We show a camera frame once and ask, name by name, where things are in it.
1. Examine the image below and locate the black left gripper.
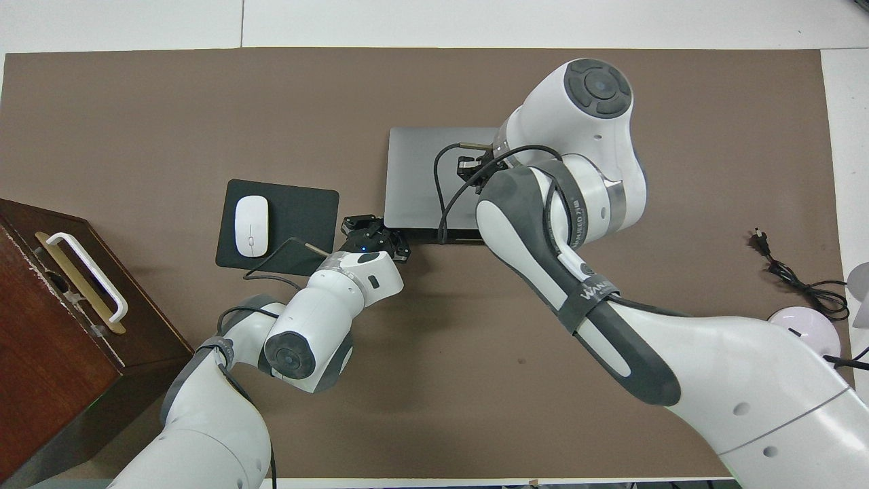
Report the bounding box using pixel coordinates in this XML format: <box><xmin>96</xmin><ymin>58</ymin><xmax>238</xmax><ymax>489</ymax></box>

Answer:
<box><xmin>336</xmin><ymin>215</ymin><xmax>411</xmax><ymax>264</ymax></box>

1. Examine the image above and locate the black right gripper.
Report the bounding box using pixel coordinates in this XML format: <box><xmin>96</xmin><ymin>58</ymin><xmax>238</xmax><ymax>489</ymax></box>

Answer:
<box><xmin>458</xmin><ymin>151</ymin><xmax>506</xmax><ymax>185</ymax></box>

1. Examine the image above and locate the grey laptop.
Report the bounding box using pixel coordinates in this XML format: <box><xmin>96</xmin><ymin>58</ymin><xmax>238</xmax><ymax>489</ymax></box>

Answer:
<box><xmin>384</xmin><ymin>127</ymin><xmax>506</xmax><ymax>245</ymax></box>

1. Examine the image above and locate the black mouse pad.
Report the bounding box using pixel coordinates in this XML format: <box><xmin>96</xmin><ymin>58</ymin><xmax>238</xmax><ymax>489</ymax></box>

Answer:
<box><xmin>215</xmin><ymin>179</ymin><xmax>340</xmax><ymax>278</ymax></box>

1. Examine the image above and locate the white computer mouse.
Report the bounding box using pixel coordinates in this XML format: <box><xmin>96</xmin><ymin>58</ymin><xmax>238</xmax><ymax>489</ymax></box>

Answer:
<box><xmin>235</xmin><ymin>196</ymin><xmax>270</xmax><ymax>258</ymax></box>

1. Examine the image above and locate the brown table mat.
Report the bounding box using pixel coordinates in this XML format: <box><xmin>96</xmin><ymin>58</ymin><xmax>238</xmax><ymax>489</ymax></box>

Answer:
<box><xmin>0</xmin><ymin>48</ymin><xmax>864</xmax><ymax>479</ymax></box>

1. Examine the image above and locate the dark wooden box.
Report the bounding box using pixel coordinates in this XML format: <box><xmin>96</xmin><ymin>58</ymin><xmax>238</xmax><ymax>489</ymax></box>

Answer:
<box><xmin>0</xmin><ymin>198</ymin><xmax>194</xmax><ymax>486</ymax></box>

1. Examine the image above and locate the white desk lamp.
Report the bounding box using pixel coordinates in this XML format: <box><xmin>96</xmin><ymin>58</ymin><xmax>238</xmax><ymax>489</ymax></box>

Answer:
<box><xmin>767</xmin><ymin>264</ymin><xmax>869</xmax><ymax>371</ymax></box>

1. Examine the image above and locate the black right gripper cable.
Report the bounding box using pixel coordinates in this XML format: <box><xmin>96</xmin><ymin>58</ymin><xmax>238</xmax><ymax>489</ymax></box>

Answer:
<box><xmin>434</xmin><ymin>141</ymin><xmax>564</xmax><ymax>245</ymax></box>

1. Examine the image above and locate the white box handle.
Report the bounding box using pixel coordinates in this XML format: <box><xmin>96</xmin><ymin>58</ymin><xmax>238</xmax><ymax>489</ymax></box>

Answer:
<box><xmin>46</xmin><ymin>232</ymin><xmax>128</xmax><ymax>323</ymax></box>

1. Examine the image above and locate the brass handle plate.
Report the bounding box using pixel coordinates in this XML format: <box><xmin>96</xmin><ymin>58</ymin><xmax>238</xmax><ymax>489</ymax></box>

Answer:
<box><xmin>35</xmin><ymin>232</ymin><xmax>126</xmax><ymax>335</ymax></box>

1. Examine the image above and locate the black lamp power cable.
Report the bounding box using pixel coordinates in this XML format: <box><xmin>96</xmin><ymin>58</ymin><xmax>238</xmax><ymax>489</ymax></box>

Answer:
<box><xmin>749</xmin><ymin>229</ymin><xmax>851</xmax><ymax>321</ymax></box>

